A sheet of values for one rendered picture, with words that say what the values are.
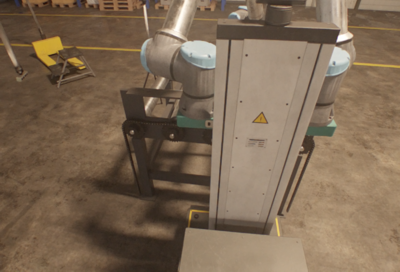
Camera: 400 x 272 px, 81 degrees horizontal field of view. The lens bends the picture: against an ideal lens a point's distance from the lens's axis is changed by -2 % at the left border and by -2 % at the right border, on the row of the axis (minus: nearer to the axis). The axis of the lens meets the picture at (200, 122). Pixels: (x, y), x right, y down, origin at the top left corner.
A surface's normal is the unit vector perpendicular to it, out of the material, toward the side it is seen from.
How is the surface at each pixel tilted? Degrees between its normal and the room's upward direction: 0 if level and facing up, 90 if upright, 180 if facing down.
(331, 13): 86
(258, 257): 0
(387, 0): 90
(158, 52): 49
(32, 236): 0
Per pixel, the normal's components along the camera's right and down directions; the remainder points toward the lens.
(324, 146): 0.00, -0.79
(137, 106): -0.14, 0.60
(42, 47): 0.71, 0.43
